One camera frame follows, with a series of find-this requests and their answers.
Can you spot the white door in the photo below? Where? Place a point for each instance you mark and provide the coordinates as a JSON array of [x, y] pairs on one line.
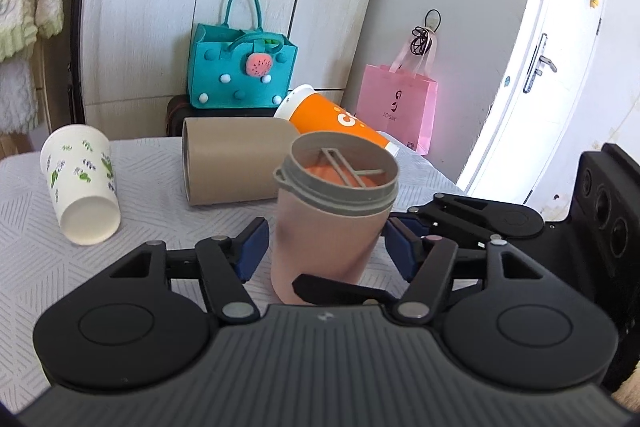
[[550, 107]]

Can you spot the pink cup with grey rim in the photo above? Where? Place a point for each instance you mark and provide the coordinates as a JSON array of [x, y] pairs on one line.
[[320, 247]]

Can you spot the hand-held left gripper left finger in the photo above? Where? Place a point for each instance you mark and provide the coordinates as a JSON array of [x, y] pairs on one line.
[[254, 248]]

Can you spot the tan cylindrical cup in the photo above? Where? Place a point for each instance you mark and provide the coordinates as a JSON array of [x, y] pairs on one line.
[[230, 162]]

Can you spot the orange paper cup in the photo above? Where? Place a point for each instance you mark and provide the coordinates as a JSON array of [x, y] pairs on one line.
[[325, 117]]

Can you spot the teal felt handbag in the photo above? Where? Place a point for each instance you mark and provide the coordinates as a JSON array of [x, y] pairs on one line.
[[220, 57]]

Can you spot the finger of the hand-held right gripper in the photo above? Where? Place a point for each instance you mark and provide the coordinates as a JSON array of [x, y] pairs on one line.
[[332, 289], [465, 214]]

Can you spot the white cup with leaf print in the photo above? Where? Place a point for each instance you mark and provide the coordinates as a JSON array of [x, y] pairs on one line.
[[75, 187]]

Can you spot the white patterned tablecloth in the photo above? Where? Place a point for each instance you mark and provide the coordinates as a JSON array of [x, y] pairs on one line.
[[150, 217]]

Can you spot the white wardrobe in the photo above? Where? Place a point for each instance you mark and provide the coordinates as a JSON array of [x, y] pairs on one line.
[[150, 7]]

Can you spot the black vertical pole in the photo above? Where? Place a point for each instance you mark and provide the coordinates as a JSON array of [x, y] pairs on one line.
[[76, 32]]

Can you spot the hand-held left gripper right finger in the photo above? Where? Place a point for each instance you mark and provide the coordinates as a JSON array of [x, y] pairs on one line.
[[400, 248]]

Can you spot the pink paper shopping bag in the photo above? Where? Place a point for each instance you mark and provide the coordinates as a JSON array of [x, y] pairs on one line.
[[395, 107]]

